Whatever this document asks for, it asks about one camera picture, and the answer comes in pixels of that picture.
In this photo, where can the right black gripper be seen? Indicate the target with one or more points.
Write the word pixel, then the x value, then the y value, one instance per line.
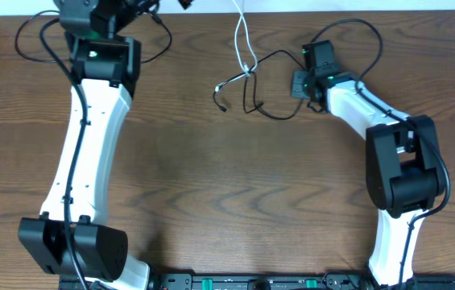
pixel 299 88

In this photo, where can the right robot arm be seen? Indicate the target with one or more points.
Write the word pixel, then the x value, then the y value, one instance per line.
pixel 406 176

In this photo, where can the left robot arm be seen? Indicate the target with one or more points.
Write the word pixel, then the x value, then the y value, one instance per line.
pixel 70 238

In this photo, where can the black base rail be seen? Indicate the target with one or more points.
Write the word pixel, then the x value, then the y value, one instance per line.
pixel 330 280

